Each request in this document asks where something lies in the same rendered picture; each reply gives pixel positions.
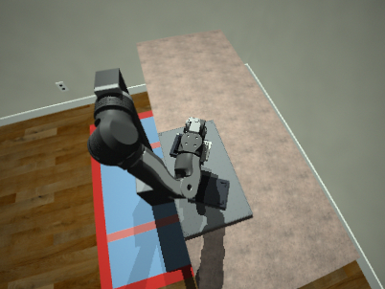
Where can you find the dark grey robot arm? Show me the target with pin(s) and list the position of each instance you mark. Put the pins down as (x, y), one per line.
(116, 138)

